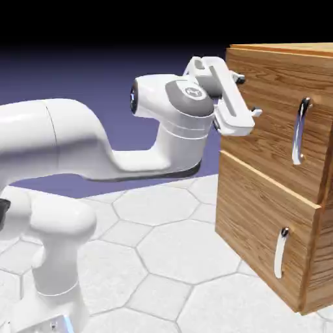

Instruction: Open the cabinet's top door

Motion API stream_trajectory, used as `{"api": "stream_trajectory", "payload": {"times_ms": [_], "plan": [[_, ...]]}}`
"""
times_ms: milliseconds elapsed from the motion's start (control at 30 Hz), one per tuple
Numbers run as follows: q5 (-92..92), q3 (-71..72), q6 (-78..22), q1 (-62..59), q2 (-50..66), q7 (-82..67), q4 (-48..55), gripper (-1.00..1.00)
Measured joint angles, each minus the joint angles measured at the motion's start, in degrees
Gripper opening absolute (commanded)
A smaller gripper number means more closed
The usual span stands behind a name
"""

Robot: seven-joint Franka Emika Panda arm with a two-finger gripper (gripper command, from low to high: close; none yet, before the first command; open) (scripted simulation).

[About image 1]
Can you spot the light wood cabinet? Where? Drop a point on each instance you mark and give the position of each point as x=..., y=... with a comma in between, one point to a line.
x=275, y=171

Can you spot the wood cabinet door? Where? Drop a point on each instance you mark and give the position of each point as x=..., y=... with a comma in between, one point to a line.
x=260, y=223
x=270, y=122

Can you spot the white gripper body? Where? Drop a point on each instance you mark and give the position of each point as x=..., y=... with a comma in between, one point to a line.
x=231, y=104

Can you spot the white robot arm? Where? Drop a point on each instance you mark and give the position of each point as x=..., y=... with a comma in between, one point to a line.
x=78, y=135

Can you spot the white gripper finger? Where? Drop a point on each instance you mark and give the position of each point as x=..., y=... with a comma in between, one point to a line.
x=238, y=78
x=256, y=111

